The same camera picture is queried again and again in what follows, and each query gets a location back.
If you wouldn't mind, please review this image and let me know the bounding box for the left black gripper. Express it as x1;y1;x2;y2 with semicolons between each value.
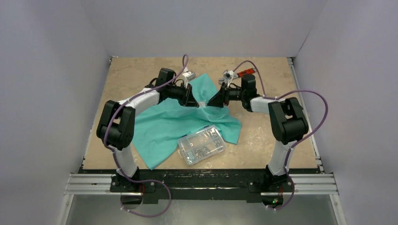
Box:
167;82;199;107

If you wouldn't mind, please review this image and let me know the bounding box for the teal t-shirt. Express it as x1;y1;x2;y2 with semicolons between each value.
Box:
132;74;242;170

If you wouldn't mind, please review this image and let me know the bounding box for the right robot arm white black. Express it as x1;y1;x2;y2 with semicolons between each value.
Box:
208;74;309;191

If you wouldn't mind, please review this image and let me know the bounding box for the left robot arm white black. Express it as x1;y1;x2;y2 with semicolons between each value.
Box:
96;68;199;192

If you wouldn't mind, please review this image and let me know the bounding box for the clear plastic screw box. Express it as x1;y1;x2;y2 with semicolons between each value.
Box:
177;125;227;166

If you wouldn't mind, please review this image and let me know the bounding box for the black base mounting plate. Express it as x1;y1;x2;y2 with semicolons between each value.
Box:
110;168;293;207

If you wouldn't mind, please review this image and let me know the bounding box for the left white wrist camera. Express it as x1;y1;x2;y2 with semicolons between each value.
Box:
182;71;196;83

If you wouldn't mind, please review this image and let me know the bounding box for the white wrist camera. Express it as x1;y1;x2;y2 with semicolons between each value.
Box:
222;70;235;87
182;71;196;83

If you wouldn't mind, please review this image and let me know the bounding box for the adjustable wrench red handle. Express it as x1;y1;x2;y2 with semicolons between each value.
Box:
218;68;257;85

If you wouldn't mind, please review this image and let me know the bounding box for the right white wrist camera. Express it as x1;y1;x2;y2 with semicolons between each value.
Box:
222;70;235;87

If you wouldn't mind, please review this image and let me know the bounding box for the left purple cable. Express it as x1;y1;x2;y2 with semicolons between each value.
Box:
102;54;190;218

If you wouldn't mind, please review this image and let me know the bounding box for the aluminium frame rail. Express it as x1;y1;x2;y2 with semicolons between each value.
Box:
64;174;338;196

